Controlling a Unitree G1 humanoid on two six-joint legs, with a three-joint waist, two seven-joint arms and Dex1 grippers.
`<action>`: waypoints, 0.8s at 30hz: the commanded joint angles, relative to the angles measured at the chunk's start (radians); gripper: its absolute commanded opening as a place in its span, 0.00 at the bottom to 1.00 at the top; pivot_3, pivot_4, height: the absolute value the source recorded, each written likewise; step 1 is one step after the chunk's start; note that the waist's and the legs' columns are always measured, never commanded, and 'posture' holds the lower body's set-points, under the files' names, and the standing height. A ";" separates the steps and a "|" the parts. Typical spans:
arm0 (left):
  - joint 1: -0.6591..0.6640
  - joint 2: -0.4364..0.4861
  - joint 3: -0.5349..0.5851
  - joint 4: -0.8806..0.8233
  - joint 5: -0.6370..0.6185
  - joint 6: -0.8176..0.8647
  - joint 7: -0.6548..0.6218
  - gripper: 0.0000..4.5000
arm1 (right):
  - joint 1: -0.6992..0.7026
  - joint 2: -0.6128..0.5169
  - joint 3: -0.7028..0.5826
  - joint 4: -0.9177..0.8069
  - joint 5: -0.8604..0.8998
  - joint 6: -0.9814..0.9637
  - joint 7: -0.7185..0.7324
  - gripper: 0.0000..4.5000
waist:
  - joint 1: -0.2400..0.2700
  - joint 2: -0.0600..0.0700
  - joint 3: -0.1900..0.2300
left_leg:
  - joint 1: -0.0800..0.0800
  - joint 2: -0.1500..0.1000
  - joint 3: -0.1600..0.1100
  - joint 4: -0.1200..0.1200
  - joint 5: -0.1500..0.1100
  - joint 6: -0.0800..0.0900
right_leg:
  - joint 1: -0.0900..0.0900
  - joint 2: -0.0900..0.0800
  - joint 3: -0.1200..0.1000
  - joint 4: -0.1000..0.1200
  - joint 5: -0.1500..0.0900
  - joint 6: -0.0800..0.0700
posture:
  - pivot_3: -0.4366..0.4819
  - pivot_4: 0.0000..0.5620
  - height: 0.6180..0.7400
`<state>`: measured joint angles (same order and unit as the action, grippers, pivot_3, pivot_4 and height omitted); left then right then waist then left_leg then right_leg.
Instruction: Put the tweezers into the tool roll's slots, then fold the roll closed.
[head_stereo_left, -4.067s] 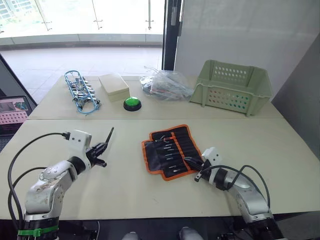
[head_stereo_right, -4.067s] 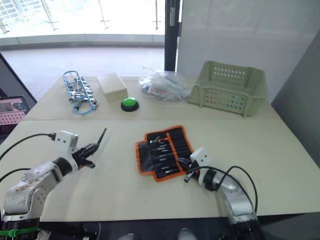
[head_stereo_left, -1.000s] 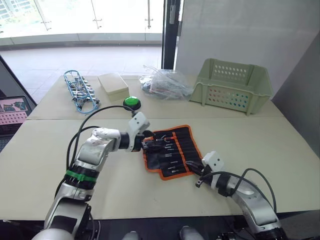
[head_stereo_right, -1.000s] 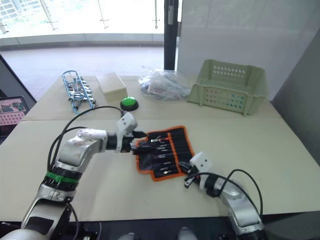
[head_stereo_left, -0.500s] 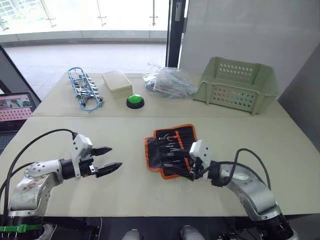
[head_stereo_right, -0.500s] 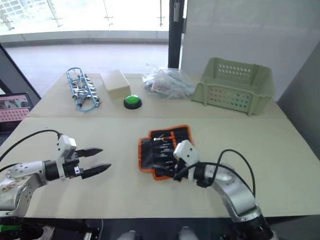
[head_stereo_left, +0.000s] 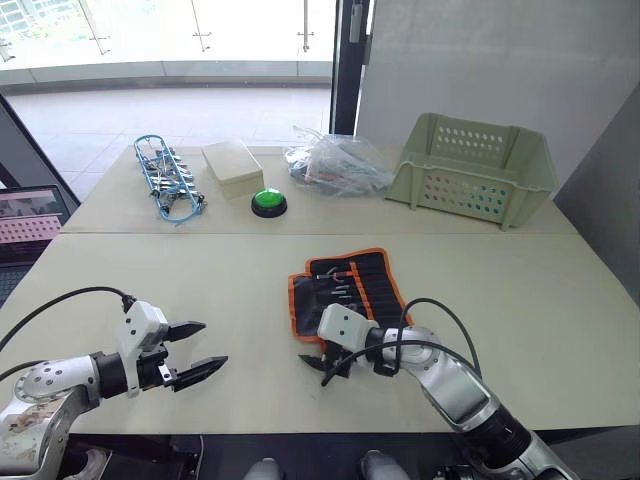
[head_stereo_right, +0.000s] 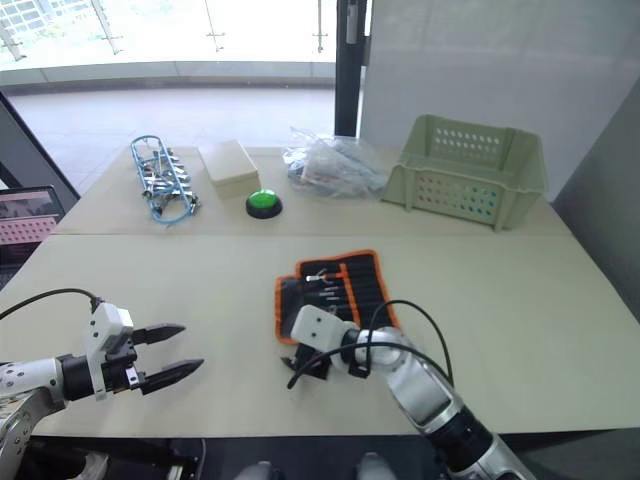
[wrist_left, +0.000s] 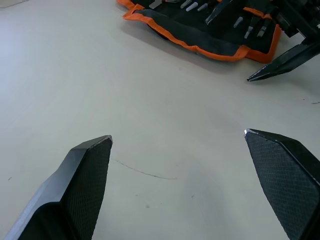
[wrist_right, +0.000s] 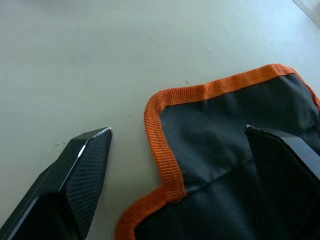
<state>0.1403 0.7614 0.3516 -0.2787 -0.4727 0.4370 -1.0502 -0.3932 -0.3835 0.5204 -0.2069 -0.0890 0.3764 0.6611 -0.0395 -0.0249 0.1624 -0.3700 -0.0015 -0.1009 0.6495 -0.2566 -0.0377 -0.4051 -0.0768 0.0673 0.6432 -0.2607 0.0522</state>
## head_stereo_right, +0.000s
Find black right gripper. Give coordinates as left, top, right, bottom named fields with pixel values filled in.
left=280, top=341, right=333, bottom=382

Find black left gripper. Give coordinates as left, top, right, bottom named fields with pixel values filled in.
left=102, top=323, right=206, bottom=397

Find silver tweezers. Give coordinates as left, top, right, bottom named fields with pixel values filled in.
left=305, top=269, right=343, bottom=291

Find black orange-trimmed tool roll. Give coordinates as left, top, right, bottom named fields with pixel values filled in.
left=273, top=247, right=402, bottom=347

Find black equipment under table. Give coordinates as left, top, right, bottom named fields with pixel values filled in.
left=149, top=437, right=208, bottom=480

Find green push button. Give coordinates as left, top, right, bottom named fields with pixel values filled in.
left=244, top=188, right=284, bottom=221

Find beige rectangular box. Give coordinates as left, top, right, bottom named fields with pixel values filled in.
left=196, top=139, right=261, bottom=201

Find clear plastic bag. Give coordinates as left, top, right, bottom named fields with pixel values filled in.
left=280, top=125, right=390, bottom=201

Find pale green plastic basket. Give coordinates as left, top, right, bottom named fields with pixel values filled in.
left=380, top=114, right=551, bottom=233

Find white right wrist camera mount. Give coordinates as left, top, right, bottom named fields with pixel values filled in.
left=290, top=304, right=362, bottom=354

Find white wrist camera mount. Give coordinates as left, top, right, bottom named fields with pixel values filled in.
left=290, top=304, right=362, bottom=354
left=81, top=301, right=136, bottom=402

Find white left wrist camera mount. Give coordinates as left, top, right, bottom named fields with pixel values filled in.
left=81, top=301, right=136, bottom=402

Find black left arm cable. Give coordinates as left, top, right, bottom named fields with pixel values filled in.
left=0, top=287, right=105, bottom=322

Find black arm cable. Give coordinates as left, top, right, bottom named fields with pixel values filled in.
left=0, top=287, right=105, bottom=322
left=286, top=299, right=455, bottom=391

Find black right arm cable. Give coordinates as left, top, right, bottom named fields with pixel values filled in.
left=286, top=299, right=455, bottom=391

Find blue wire rack with clips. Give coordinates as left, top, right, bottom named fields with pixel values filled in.
left=130, top=133, right=204, bottom=230

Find dark slanted frame beam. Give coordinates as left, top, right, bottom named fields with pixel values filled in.
left=0, top=89, right=82, bottom=204

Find dark door frame post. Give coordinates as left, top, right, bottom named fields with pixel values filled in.
left=333, top=0, right=373, bottom=139

